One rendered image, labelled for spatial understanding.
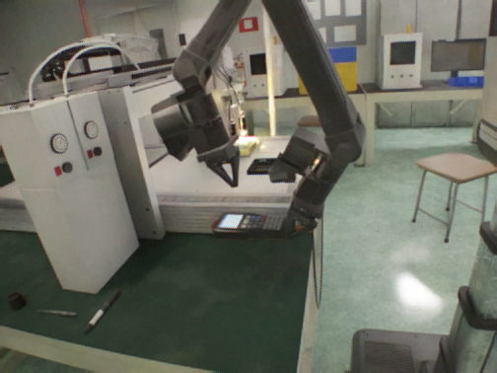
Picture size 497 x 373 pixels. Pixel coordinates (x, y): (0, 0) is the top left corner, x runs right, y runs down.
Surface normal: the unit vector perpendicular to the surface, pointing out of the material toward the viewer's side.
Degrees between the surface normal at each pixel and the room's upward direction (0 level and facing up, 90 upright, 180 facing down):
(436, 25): 90
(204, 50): 67
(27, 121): 90
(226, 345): 0
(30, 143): 90
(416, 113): 90
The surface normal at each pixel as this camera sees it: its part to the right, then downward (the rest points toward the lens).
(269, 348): -0.11, -0.91
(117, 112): -0.24, 0.42
